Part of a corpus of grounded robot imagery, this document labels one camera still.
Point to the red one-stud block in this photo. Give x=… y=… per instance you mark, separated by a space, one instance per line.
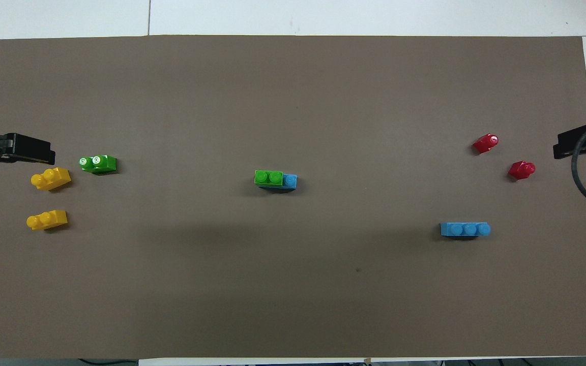
x=521 y=170
x=486 y=143

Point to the blue three-stud block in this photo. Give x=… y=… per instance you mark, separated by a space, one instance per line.
x=289 y=181
x=465 y=230

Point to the green block with printed studs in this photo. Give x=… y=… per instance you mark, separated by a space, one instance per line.
x=100 y=163

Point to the brown paper table mat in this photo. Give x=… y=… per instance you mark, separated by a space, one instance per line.
x=293 y=284

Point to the plain green two-stud block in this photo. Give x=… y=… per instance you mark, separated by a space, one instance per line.
x=268 y=178

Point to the yellow two-stud block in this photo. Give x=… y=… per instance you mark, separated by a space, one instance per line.
x=48 y=220
x=51 y=179

